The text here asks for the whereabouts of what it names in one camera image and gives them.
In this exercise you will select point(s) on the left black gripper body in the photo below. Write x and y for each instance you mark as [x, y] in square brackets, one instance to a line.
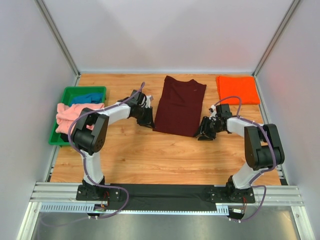
[144, 114]

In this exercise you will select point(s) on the pink t shirt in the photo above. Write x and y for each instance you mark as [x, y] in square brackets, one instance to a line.
[67, 114]

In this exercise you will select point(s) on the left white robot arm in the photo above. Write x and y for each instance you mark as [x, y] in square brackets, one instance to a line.
[88, 135]

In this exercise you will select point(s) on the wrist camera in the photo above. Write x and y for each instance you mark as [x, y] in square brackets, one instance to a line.
[148, 101]
[213, 111]

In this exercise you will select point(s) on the maroon t shirt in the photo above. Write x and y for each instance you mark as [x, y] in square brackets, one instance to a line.
[180, 107]

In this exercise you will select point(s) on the black base mat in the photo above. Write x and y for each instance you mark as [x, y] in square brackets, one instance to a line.
[164, 197]

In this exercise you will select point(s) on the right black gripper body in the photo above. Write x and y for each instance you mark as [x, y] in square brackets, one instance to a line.
[208, 125]

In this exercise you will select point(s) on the folded orange t shirt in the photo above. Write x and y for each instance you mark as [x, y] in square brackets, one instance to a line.
[242, 87]

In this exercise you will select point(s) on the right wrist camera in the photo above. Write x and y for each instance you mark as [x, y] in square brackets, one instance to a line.
[213, 111]

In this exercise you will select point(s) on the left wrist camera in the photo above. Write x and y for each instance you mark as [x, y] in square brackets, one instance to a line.
[148, 101]

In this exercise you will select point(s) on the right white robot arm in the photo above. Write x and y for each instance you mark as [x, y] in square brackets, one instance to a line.
[263, 152]

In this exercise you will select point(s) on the aluminium rail frame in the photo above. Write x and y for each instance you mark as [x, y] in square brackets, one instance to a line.
[276, 195]

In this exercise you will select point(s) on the blue t shirt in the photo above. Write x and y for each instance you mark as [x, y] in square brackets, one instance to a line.
[90, 98]

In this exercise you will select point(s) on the green plastic bin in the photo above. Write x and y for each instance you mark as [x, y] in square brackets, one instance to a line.
[61, 139]

